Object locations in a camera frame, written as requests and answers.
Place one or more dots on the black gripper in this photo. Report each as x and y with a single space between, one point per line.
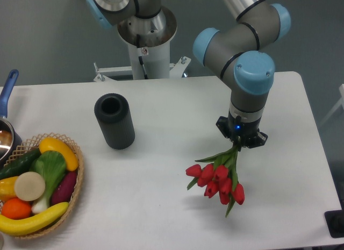
233 128

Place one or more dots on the red tulip bouquet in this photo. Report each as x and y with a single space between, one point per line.
218 175

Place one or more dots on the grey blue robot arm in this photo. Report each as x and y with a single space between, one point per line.
235 56

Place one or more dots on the dark grey ribbed vase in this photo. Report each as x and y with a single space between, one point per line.
113 114

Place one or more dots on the black device at table edge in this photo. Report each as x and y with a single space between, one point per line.
334 220

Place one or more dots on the purple eggplant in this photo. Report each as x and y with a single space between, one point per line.
65 189

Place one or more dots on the green bok choy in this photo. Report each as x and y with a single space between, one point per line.
51 166

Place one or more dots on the woven wicker basket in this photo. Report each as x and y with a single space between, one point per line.
33 143

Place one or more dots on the beige round disc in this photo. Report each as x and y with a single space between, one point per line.
29 186

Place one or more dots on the green cucumber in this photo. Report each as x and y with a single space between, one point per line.
20 165

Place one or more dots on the yellow banana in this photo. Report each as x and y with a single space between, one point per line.
32 224

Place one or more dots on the orange fruit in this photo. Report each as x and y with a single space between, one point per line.
16 209

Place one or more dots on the yellow bell pepper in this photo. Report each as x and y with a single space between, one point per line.
7 188

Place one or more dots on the white chair frame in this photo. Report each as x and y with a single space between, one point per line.
335 107

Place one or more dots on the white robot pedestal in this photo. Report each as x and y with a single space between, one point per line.
148 42

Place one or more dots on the blue handled saucepan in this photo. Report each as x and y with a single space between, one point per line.
9 138

